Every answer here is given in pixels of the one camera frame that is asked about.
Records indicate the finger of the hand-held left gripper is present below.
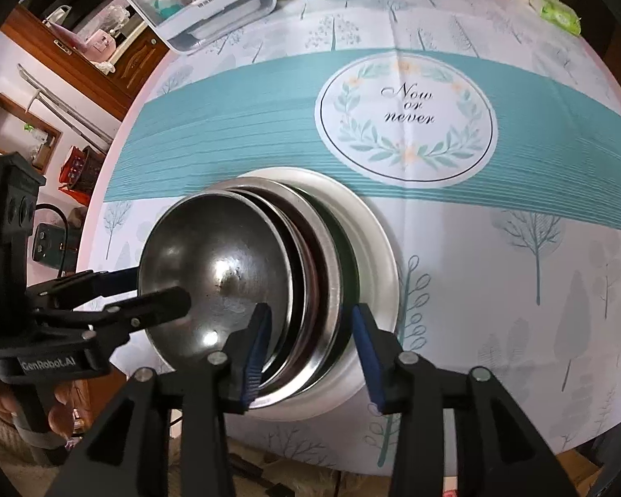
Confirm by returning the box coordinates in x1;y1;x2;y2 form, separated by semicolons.
46;268;140;309
85;287;192;343

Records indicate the large steel bowl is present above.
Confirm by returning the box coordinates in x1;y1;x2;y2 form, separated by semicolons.
214;177;345;397

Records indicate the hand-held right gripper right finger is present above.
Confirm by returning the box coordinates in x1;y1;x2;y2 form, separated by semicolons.
351;303;567;497

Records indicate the green tissue pack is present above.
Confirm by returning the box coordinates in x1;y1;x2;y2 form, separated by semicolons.
530;0;583;37

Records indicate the metal mop pole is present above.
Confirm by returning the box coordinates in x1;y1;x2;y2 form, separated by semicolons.
18;65;115;152

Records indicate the person's left hand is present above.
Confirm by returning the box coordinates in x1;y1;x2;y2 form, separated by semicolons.
0;382;91;445

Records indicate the person's left forearm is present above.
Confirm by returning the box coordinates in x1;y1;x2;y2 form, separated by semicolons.
0;404;38;477

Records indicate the large white plate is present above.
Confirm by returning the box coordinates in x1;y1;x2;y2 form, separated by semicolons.
186;166;399;422

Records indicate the teal phone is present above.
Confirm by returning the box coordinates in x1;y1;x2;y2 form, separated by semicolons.
35;222;66;271

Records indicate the small steel bowl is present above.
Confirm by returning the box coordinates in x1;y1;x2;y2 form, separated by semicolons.
137;189;294;374

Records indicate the wooden wall frame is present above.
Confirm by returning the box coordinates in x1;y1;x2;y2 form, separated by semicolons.
0;93;63;174

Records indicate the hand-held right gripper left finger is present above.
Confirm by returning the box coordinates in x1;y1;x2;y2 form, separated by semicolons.
46;302;274;497

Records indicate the green plate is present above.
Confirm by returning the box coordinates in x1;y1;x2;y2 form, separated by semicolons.
290;186;363;405

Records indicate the pink rice cooker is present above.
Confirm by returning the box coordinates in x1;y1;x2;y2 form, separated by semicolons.
85;31;115;55

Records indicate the black cable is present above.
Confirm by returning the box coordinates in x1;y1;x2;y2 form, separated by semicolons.
34;203;82;275

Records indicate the clear white storage box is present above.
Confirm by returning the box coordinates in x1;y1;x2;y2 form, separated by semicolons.
118;0;279;55

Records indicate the wooden kitchen base cabinet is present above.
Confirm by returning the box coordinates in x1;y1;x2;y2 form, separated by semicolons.
2;5;171;120

